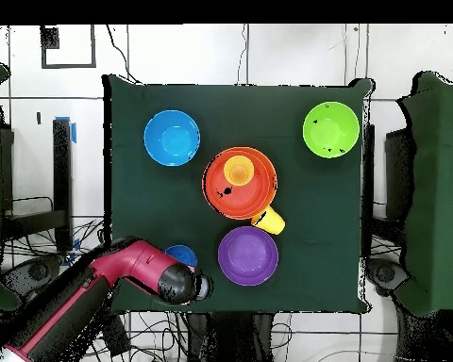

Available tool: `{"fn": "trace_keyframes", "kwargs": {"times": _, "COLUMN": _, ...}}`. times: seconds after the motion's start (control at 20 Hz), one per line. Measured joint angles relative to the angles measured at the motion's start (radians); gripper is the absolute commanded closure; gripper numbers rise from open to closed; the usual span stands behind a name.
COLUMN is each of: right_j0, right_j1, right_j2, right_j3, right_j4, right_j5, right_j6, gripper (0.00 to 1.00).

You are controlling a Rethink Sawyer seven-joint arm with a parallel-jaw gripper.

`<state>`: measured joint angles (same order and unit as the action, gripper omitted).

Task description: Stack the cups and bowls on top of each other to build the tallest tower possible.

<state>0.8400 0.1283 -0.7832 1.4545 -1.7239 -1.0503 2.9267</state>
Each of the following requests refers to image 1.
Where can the black power box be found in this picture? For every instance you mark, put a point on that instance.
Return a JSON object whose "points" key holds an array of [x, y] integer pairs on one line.
{"points": [[117, 335]]}

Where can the black metal stand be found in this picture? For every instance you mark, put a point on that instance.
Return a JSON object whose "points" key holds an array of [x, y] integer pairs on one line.
{"points": [[62, 181]]}

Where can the dark green table cloth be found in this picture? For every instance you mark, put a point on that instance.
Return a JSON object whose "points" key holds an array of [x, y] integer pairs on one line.
{"points": [[154, 196]]}

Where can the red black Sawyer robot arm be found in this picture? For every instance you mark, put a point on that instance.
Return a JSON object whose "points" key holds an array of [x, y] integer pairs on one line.
{"points": [[136, 264]]}

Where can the green plastic bowl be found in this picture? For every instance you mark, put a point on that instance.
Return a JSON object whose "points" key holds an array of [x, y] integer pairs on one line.
{"points": [[331, 130]]}

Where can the purple plastic bowl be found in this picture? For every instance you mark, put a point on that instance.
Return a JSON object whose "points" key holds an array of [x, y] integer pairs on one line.
{"points": [[248, 256]]}

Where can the small dark blue bowl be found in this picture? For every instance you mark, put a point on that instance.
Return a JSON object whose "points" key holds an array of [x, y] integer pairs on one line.
{"points": [[183, 253]]}

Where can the black square floor frame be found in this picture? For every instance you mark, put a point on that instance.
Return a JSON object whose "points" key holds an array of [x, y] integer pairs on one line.
{"points": [[43, 56]]}

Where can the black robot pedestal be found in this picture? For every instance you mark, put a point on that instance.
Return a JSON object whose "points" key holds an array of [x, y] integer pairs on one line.
{"points": [[226, 339]]}

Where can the light blue plastic bowl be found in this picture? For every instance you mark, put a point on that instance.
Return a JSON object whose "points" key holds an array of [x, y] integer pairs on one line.
{"points": [[171, 137]]}

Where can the red plastic bowl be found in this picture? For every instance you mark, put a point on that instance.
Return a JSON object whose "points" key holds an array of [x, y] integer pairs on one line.
{"points": [[238, 200]]}

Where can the yellow plastic cup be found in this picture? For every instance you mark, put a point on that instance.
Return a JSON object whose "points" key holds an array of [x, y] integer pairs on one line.
{"points": [[271, 222]]}

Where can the large orange plastic bowl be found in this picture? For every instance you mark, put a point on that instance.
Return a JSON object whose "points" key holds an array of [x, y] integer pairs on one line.
{"points": [[270, 166]]}

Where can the pale yellow ribbed cup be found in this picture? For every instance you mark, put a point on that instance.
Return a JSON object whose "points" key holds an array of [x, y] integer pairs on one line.
{"points": [[238, 171]]}

